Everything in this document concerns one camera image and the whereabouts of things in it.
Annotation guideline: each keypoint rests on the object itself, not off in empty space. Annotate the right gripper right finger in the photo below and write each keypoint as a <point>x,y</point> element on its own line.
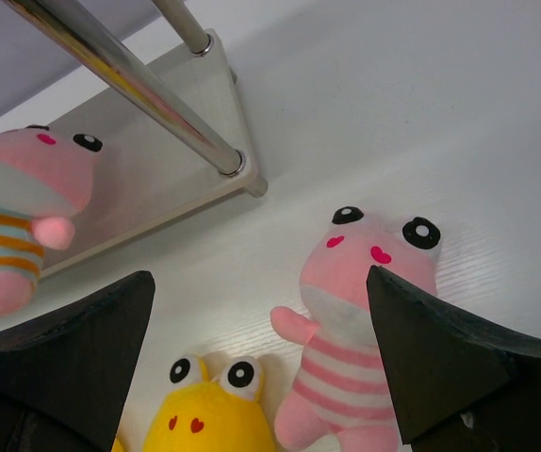
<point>458,382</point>

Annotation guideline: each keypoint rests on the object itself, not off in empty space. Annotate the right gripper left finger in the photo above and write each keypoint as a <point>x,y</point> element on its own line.
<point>65,375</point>

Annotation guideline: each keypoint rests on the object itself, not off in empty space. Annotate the yellow toy pink stripes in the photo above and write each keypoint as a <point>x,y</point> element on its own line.
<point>220,413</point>

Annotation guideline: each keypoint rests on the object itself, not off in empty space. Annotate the pink toy orange striped shirt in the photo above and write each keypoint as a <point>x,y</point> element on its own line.
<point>45,180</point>

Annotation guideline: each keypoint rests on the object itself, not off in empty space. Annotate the white two-tier shelf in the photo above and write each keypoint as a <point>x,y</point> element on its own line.
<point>144,176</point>

